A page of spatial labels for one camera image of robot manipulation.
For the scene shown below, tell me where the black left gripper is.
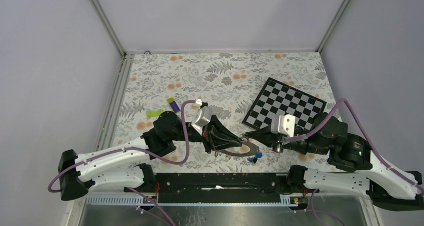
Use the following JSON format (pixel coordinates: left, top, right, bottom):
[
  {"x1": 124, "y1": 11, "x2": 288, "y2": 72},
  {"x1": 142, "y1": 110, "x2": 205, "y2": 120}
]
[{"x1": 170, "y1": 116, "x2": 243, "y2": 155}]

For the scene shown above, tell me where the blue key tag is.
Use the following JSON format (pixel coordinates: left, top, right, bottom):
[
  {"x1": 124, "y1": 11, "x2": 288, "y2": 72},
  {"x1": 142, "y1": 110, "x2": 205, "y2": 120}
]
[{"x1": 248, "y1": 152, "x2": 263, "y2": 164}]

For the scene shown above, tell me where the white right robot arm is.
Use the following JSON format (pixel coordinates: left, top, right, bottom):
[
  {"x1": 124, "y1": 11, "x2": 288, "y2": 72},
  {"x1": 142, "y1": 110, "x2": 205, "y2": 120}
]
[{"x1": 246, "y1": 113, "x2": 424, "y2": 212}]

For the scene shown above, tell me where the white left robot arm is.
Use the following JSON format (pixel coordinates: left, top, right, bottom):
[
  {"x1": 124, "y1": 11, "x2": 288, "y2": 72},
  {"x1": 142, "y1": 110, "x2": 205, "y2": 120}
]
[{"x1": 47, "y1": 99, "x2": 258, "y2": 201}]

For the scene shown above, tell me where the black white chessboard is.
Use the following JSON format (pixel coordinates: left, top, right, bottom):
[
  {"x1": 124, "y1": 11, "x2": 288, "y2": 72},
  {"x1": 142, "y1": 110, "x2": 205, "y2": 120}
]
[{"x1": 242, "y1": 78, "x2": 327, "y2": 130}]

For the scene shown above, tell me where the purple yellow marker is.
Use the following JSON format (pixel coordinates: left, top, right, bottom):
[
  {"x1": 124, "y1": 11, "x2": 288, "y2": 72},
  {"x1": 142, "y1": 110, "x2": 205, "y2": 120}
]
[{"x1": 167, "y1": 98, "x2": 180, "y2": 113}]

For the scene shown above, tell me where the green marker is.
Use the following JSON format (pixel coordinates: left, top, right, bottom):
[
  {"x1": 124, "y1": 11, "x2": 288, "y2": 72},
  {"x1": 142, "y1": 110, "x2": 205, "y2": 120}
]
[{"x1": 146, "y1": 109, "x2": 163, "y2": 118}]

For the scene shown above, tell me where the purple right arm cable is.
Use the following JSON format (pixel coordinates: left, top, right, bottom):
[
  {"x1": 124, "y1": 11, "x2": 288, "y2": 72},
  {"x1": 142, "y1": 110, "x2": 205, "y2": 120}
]
[{"x1": 281, "y1": 98, "x2": 424, "y2": 199}]

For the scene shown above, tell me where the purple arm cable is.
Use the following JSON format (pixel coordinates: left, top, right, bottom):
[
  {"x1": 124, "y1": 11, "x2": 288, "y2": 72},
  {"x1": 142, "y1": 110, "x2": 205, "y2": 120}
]
[
  {"x1": 47, "y1": 99, "x2": 203, "y2": 226},
  {"x1": 281, "y1": 98, "x2": 424, "y2": 199}
]

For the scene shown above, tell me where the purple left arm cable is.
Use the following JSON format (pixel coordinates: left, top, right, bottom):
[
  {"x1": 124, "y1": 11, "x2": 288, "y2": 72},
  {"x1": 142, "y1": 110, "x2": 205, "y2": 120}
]
[{"x1": 47, "y1": 99, "x2": 203, "y2": 226}]

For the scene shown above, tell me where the black front rail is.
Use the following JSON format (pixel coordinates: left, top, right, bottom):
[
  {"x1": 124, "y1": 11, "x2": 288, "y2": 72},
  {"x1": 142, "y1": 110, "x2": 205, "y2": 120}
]
[{"x1": 135, "y1": 173, "x2": 307, "y2": 194}]

